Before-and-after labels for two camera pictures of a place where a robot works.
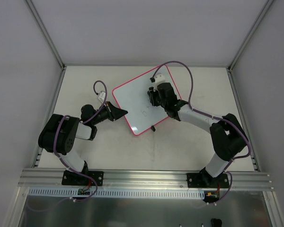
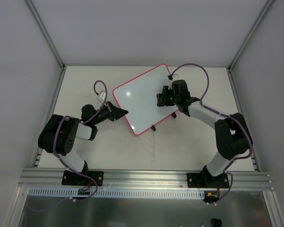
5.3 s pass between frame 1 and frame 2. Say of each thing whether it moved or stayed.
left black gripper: stayed
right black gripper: moved
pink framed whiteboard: stayed
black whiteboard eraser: moved
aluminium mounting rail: stayed
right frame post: stayed
